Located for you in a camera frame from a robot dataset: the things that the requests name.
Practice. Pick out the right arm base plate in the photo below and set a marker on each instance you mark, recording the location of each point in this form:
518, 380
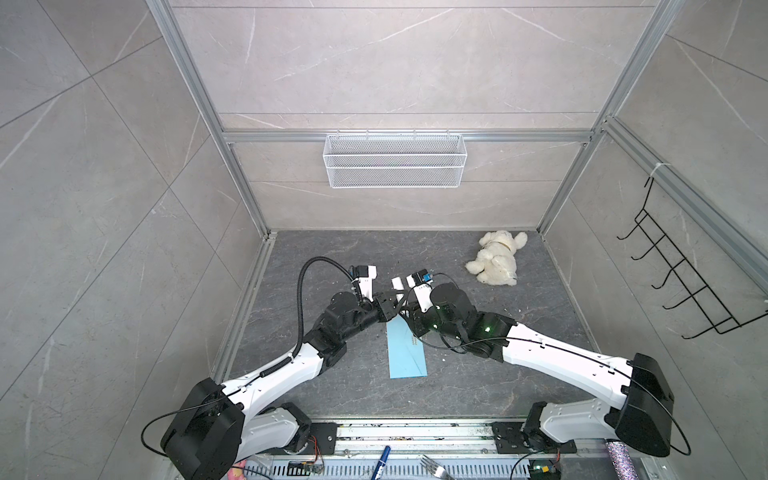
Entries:
512, 438

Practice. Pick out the silver fork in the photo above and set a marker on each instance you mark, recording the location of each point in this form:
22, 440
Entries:
435, 469

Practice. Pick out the glitter pink microphone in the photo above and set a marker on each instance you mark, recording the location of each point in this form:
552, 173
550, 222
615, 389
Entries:
621, 459

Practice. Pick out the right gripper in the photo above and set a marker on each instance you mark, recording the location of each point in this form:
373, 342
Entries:
415, 320

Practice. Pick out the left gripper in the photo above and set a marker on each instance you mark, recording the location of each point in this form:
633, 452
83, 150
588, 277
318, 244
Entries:
385, 308

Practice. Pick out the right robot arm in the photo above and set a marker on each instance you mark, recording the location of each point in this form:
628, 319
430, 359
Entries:
631, 400

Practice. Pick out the white wire mesh basket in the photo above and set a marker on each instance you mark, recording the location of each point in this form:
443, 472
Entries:
415, 160

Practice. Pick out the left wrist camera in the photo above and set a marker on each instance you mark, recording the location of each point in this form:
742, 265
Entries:
363, 277

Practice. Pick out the white plush teddy bear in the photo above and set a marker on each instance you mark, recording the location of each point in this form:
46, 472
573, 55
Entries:
495, 262

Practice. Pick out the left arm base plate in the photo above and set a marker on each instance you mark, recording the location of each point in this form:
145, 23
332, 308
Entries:
317, 435

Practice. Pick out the blue marker pen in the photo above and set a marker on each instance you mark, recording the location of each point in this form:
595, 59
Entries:
381, 464

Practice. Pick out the light blue envelope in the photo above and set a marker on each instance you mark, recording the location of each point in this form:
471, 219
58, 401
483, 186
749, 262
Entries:
406, 354

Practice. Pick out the black wire hook rack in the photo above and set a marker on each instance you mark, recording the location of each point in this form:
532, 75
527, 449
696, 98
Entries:
679, 266

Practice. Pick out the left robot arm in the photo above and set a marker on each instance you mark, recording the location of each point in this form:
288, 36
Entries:
221, 424

